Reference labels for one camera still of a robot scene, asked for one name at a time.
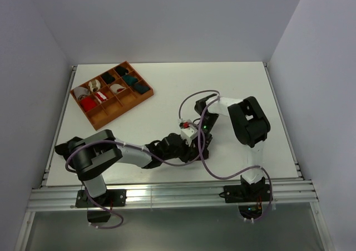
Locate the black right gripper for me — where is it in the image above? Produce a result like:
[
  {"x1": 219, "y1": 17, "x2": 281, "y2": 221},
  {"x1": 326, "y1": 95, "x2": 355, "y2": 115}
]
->
[{"x1": 192, "y1": 113, "x2": 219, "y2": 158}]

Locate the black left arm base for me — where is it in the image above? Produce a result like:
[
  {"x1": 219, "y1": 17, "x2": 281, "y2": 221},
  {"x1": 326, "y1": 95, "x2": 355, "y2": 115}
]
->
[{"x1": 75, "y1": 189, "x2": 126, "y2": 225}]

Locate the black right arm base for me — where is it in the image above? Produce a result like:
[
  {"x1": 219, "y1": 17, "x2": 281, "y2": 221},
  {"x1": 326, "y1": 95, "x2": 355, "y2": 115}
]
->
[{"x1": 219, "y1": 183, "x2": 273, "y2": 221}]

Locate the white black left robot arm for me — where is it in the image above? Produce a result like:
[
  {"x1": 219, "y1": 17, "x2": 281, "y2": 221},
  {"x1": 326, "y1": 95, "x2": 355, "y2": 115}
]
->
[{"x1": 66, "y1": 130, "x2": 197, "y2": 206}]

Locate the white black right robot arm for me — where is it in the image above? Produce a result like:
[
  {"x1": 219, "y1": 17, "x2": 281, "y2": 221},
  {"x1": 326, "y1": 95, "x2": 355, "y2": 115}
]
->
[{"x1": 194, "y1": 93, "x2": 271, "y2": 201}]

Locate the dark teal rolled sock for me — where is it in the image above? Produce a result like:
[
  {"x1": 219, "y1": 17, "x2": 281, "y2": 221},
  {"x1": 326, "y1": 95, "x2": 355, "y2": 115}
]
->
[{"x1": 133, "y1": 83, "x2": 150, "y2": 95}]

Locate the teal green rolled sock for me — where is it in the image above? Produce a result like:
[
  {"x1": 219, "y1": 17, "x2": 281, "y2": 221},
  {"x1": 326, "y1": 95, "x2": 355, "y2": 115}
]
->
[{"x1": 122, "y1": 75, "x2": 139, "y2": 86}]

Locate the white red rolled sock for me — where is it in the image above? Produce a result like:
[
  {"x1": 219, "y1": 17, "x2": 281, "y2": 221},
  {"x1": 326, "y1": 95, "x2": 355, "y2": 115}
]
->
[{"x1": 110, "y1": 83, "x2": 125, "y2": 94}]

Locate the orange wooden divider tray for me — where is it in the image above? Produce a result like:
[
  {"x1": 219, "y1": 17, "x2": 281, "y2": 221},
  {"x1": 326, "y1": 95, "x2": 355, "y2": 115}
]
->
[{"x1": 70, "y1": 61, "x2": 154, "y2": 130}]

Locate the red white striped sock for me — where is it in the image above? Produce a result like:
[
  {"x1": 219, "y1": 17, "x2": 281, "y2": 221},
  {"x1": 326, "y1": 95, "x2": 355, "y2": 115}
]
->
[{"x1": 95, "y1": 92, "x2": 108, "y2": 104}]

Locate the beige brown rolled sock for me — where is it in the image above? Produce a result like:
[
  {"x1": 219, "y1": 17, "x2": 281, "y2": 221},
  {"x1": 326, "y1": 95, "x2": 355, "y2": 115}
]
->
[{"x1": 88, "y1": 79, "x2": 101, "y2": 92}]

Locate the grey white rolled sock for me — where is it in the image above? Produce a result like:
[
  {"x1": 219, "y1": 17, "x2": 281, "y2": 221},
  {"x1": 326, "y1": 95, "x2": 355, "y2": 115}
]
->
[{"x1": 73, "y1": 86, "x2": 91, "y2": 101}]

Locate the black patterned sock pile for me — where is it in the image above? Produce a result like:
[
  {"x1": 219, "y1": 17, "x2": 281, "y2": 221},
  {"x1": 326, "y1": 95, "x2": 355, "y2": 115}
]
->
[{"x1": 55, "y1": 136, "x2": 83, "y2": 161}]

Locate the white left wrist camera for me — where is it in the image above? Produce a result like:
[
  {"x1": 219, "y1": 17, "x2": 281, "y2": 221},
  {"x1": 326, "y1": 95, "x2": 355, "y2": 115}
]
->
[{"x1": 179, "y1": 119, "x2": 198, "y2": 146}]

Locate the aluminium frame rail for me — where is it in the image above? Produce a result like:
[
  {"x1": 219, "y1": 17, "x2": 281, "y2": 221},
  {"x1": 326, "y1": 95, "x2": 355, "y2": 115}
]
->
[{"x1": 26, "y1": 180, "x2": 319, "y2": 212}]

